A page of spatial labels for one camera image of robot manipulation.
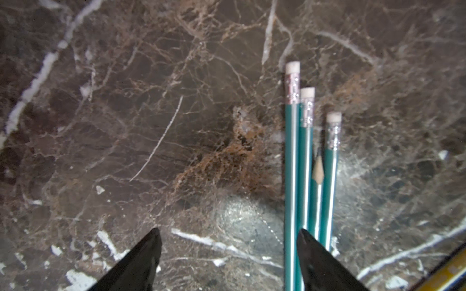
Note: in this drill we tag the green pencil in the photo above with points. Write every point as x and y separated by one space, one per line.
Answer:
333 131
305 158
292 90

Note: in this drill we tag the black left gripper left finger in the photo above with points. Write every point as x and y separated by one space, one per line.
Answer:
137 270

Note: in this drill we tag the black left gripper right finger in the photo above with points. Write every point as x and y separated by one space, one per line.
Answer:
320 270

